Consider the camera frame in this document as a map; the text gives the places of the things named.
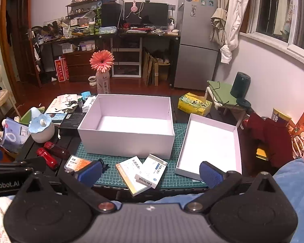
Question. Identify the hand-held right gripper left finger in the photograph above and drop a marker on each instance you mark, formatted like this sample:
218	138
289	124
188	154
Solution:
91	172

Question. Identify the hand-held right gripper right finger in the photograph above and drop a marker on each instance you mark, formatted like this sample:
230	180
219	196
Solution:
210	173

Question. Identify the white box lid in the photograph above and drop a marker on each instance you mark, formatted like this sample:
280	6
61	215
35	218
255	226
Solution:
207	144

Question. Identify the white orange medicine box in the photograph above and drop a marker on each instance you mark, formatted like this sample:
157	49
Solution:
128	173

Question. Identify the white storage box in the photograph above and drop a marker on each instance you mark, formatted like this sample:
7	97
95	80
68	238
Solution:
126	141

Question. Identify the black slatted desktop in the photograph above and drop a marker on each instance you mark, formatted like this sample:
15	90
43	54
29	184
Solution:
65	141

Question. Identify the red bottle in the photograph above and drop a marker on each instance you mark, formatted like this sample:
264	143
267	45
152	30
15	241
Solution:
57	149
46	157

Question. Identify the orange white pill pack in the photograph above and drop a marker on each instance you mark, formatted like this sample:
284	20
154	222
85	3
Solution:
76	164

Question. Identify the green cutting mat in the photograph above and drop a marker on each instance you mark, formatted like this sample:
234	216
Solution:
111	162

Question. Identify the blue white pouch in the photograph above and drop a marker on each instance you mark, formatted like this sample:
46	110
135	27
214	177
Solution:
14	135

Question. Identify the blue white mountain figurine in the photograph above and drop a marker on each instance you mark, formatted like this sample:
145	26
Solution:
41	131

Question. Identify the green bin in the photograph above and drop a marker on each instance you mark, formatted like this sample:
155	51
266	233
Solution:
26	117

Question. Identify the blue patterned booklet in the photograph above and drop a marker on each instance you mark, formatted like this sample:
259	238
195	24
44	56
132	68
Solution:
57	117

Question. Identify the black carton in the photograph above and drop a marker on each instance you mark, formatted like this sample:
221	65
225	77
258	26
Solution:
72	124

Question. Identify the illustrated papers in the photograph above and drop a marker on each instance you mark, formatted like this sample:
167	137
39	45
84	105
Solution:
63	102

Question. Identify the dark red cloth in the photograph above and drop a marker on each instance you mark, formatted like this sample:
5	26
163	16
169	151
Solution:
271	139

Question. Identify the yellow tissue pack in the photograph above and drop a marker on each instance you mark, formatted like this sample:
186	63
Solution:
193	105

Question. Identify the green stool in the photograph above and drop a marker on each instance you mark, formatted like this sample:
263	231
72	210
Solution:
221	91

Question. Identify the pink drink bottle vase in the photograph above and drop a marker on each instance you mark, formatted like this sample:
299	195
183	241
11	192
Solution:
103	83

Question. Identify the yellow snack packet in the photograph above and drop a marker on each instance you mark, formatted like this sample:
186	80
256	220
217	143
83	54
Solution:
281	117

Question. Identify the small bowl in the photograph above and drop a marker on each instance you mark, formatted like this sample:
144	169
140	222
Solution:
92	81

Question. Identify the person's legs in jeans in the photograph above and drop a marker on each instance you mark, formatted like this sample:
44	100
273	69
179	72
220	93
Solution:
301	182

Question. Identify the dark green cylinder heater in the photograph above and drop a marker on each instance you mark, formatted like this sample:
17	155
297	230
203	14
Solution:
240	84

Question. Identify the red sign box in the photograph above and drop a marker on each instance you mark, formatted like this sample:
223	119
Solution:
62	69

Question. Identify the wooden drawer cabinet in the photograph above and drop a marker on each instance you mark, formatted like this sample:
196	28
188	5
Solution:
78	65

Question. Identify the white drawer unit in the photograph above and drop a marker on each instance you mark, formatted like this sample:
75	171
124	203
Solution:
126	70

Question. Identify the silver refrigerator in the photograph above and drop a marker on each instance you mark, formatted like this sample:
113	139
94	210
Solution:
195	63

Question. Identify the pink gerbera flower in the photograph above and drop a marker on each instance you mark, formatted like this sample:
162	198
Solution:
101	60

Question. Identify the flat cardboard pieces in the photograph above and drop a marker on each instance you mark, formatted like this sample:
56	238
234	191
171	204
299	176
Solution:
152	68

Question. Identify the wooden door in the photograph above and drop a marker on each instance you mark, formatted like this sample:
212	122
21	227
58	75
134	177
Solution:
15	30

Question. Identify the light blue wipes pack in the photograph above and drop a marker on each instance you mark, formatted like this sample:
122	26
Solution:
107	30

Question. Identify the green tumbler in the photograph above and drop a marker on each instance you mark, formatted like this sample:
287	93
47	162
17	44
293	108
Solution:
92	27

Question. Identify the black corner desk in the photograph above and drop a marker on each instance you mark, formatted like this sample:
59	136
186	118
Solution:
152	34

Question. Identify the beige garment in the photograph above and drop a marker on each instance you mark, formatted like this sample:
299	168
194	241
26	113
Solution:
217	22

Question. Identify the white curtain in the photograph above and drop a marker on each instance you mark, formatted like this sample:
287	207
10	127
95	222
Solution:
236	17

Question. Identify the black computer tower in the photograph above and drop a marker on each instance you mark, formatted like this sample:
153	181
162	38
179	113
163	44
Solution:
111	15

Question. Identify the black display shelf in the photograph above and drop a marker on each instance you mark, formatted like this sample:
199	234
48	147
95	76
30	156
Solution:
83	5

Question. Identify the black monitor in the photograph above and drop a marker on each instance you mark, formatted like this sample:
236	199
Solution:
152	15

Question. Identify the pink headphones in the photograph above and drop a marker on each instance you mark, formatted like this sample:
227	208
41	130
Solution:
134	8

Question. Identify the window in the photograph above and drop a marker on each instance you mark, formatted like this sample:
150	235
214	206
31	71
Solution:
271	7

